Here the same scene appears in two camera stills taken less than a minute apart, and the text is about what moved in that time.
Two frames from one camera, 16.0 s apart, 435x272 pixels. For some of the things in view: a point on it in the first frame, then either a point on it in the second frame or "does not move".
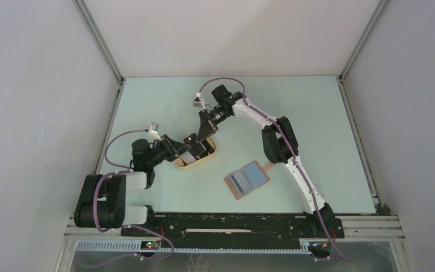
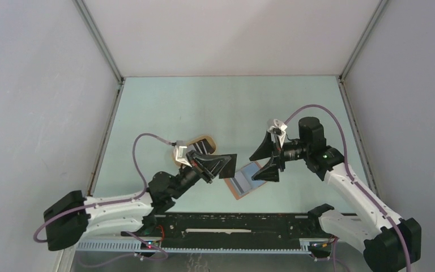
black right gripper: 207,126 → 269,172
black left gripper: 172,148 → 207,166
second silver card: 240,182 does not move
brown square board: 247,179 does not move
